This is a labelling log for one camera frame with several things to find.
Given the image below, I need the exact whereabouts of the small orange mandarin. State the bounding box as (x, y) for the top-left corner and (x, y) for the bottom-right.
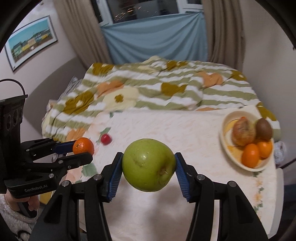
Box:
(72, 137), (94, 155)

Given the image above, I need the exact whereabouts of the small red cherry tomato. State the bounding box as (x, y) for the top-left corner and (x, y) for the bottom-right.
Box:
(100, 133), (112, 145)

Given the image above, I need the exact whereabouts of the large orange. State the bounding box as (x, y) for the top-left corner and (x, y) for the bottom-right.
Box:
(241, 144), (260, 168)

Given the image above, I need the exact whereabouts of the green apple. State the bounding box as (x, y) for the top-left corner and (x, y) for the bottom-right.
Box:
(122, 138), (176, 192)

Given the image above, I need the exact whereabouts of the red yellow apple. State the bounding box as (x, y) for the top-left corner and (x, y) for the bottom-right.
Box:
(231, 116), (256, 147)

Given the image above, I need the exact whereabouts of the brown kiwi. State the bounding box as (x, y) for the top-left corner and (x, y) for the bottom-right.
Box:
(255, 118), (273, 141)

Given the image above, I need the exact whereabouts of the grey fleece sleeve forearm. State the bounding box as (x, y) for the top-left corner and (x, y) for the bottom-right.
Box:
(1, 194), (39, 240)

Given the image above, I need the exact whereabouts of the left hand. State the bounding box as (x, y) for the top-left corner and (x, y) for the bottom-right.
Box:
(4, 190), (40, 211)

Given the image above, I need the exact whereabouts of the cream bowl yellow inside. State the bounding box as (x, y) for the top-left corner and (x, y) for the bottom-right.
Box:
(219, 109), (274, 172)

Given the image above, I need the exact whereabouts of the cream floral tablecloth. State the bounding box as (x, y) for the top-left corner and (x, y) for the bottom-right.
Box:
(67, 105), (282, 241)

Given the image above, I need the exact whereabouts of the crumpled white plastic bag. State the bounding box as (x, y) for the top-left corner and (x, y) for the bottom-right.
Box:
(274, 141), (287, 165)

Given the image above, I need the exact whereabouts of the framed landscape picture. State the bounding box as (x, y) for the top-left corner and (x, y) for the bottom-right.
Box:
(4, 16), (58, 71)

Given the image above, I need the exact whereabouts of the green striped floral duvet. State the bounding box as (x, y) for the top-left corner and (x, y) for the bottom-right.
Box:
(42, 56), (281, 142)

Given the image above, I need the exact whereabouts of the beige left curtain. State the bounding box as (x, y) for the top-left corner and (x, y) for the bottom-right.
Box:
(53, 0), (112, 68)

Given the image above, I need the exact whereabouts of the beige curtain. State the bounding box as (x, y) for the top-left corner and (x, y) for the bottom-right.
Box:
(202, 0), (245, 70)
(53, 0), (112, 68)

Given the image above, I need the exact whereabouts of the blue curtain cloth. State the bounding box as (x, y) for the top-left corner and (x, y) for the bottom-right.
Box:
(101, 12), (208, 64)

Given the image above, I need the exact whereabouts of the beige right curtain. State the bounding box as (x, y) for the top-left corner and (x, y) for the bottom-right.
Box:
(202, 0), (245, 70)

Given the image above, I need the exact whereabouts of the black camera box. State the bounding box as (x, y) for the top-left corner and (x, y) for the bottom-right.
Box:
(1, 94), (28, 153)

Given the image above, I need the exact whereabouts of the black cable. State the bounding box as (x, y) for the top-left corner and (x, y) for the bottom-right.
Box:
(0, 78), (27, 95)

